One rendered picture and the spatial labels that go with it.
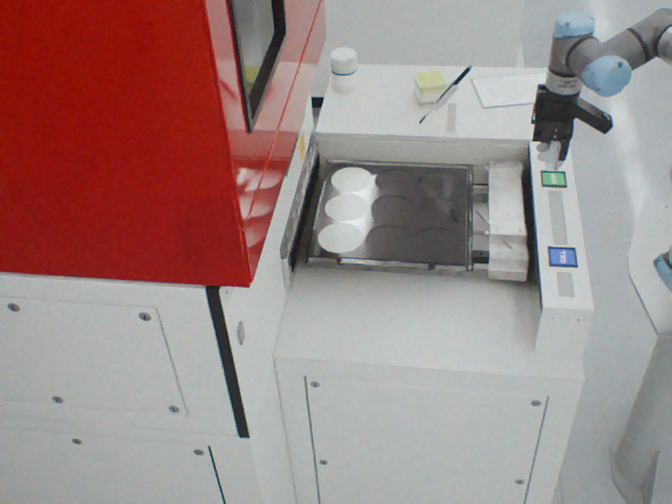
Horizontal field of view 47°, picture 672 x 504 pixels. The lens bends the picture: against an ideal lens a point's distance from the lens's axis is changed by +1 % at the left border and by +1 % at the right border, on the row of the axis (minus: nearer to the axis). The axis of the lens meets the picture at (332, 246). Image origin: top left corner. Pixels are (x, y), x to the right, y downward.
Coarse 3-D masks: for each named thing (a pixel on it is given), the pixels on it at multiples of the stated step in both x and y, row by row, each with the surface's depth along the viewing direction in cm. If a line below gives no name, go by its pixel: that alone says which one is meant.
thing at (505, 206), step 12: (492, 180) 191; (504, 180) 190; (516, 180) 190; (492, 192) 187; (504, 192) 187; (516, 192) 187; (492, 204) 184; (504, 204) 184; (516, 204) 183; (492, 216) 181; (504, 216) 180; (516, 216) 180; (492, 276) 169; (504, 276) 168; (516, 276) 168
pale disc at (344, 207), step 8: (336, 200) 185; (344, 200) 185; (352, 200) 184; (360, 200) 184; (328, 208) 183; (336, 208) 183; (344, 208) 182; (352, 208) 182; (360, 208) 182; (336, 216) 180; (344, 216) 180; (352, 216) 180; (360, 216) 180
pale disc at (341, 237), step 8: (336, 224) 178; (344, 224) 178; (320, 232) 176; (328, 232) 176; (336, 232) 176; (344, 232) 176; (352, 232) 176; (360, 232) 176; (320, 240) 174; (328, 240) 174; (336, 240) 174; (344, 240) 174; (352, 240) 174; (360, 240) 174; (328, 248) 172; (336, 248) 172; (344, 248) 172; (352, 248) 172
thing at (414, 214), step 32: (352, 192) 186; (384, 192) 186; (416, 192) 185; (448, 192) 185; (320, 224) 178; (352, 224) 178; (384, 224) 177; (416, 224) 177; (448, 224) 176; (320, 256) 171; (352, 256) 170; (384, 256) 169; (416, 256) 169; (448, 256) 169
